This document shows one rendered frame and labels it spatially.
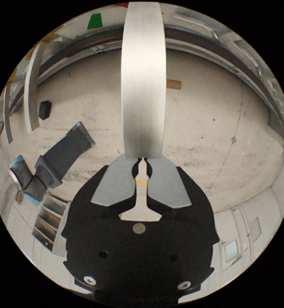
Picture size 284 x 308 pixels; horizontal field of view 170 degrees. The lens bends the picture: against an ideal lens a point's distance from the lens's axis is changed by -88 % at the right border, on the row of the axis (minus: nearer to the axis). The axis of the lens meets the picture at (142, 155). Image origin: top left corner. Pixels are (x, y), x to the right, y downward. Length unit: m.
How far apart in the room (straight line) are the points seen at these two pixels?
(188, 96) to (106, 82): 0.73
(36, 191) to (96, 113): 0.84
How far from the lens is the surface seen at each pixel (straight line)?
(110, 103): 0.98
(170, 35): 0.36
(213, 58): 1.06
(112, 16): 0.30
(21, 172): 0.73
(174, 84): 0.89
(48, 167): 0.78
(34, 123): 0.27
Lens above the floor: 0.93
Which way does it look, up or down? 57 degrees down
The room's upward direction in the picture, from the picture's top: 177 degrees counter-clockwise
